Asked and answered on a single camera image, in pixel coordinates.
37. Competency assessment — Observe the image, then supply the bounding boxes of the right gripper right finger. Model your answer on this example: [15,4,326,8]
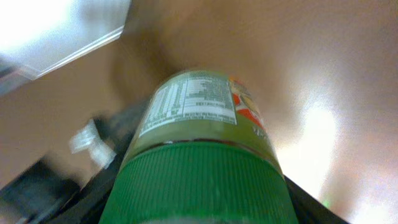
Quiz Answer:
[284,175,348,224]

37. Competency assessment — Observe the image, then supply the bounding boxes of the green lid jar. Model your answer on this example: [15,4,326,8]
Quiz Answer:
[100,70,297,223]

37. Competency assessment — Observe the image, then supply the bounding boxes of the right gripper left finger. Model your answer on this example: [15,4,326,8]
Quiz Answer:
[48,100,149,223]

